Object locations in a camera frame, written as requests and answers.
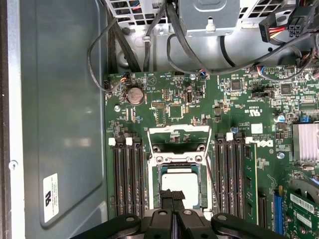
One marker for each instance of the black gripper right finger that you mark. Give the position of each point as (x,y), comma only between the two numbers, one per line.
(192,224)

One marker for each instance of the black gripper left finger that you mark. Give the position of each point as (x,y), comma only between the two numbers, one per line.
(162,224)

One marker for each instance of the silver green CPU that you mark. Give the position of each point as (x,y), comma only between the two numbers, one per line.
(184,179)

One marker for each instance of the CPU socket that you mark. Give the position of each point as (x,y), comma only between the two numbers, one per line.
(155,189)

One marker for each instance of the metal locking lever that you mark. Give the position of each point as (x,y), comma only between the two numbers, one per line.
(212,183)

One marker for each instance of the RAM slot with black clips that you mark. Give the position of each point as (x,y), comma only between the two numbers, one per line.
(239,179)
(123,179)
(141,179)
(220,161)

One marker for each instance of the black expansion slot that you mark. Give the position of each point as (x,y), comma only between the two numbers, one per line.
(263,211)

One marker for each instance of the blue expansion slot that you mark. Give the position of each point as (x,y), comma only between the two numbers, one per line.
(277,214)

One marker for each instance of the green RAM stick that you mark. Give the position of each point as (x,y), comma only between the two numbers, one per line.
(250,184)

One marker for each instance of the green motherboard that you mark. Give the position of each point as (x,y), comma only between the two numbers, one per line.
(142,117)

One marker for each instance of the graphics card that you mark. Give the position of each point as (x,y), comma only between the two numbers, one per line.
(301,216)

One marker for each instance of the white case sticker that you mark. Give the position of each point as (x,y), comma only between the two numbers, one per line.
(50,199)

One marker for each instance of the internal USB port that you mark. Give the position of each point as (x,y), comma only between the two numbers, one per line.
(189,95)

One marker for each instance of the round coin cell battery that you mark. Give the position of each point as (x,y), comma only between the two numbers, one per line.
(135,95)

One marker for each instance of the silver chipset heat sink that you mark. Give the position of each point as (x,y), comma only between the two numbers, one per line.
(306,142)

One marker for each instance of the black PC case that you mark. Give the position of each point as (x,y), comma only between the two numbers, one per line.
(62,99)

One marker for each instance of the black power connector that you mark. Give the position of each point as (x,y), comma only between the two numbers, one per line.
(265,30)
(301,15)

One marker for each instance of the metal drive cage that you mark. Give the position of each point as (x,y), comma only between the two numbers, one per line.
(209,12)

